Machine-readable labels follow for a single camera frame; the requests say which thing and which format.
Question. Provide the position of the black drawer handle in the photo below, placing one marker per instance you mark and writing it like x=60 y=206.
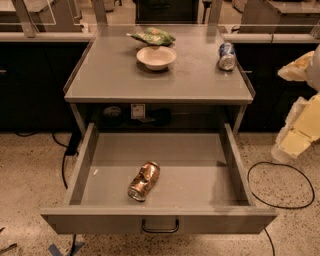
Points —
x=161 y=229

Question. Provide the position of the open grey drawer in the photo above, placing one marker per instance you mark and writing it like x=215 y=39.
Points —
x=202 y=183

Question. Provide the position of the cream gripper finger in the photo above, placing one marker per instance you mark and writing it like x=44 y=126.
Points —
x=297 y=70
x=302 y=128

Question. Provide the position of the blue soda can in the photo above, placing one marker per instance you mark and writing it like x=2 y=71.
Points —
x=227 y=56

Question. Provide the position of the white bowl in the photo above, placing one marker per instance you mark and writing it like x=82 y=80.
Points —
x=156 y=58

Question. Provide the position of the white label sticker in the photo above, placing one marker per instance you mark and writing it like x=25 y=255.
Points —
x=137 y=111

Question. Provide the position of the grey counter cabinet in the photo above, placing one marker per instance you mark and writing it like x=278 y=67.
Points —
x=111 y=73

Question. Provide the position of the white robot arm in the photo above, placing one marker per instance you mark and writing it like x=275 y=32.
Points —
x=315 y=73

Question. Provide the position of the crushed orange soda can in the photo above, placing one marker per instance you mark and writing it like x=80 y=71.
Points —
x=144 y=181

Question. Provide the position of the green chip bag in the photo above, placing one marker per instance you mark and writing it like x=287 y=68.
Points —
x=154 y=37

